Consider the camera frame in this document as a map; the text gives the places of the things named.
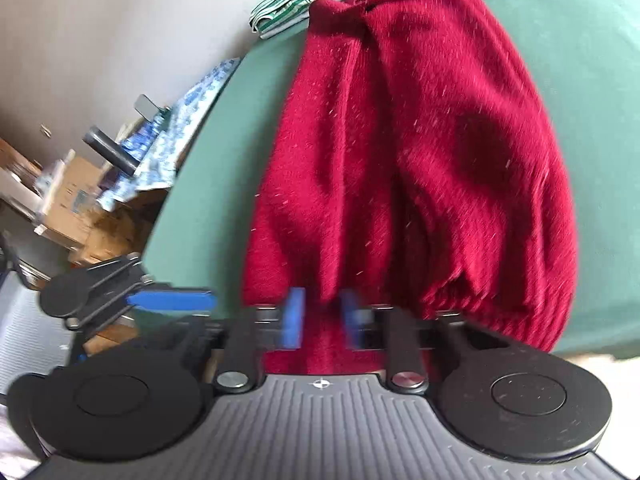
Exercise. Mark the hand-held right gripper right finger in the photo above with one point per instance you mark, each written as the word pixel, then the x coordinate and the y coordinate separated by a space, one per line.
pixel 352 320

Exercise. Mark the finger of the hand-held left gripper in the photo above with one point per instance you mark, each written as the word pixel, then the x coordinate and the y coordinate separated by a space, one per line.
pixel 170 300

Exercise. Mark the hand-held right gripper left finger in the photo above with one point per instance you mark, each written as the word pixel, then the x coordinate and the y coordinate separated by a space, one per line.
pixel 295 320

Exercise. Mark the red knitted sweater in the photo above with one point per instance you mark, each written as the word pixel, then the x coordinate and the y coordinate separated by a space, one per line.
pixel 400 160

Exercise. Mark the cardboard box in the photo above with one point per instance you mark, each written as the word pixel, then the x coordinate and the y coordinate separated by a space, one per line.
pixel 70 200
pixel 115 235

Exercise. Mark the blue white patterned cloth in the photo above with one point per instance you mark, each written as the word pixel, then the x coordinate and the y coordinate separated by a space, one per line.
pixel 185 110

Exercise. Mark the grey clip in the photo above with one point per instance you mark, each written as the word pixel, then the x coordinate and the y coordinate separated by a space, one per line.
pixel 146 105

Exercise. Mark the green white striped folded shirt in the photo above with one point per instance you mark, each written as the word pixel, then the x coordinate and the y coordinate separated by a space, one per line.
pixel 295 0

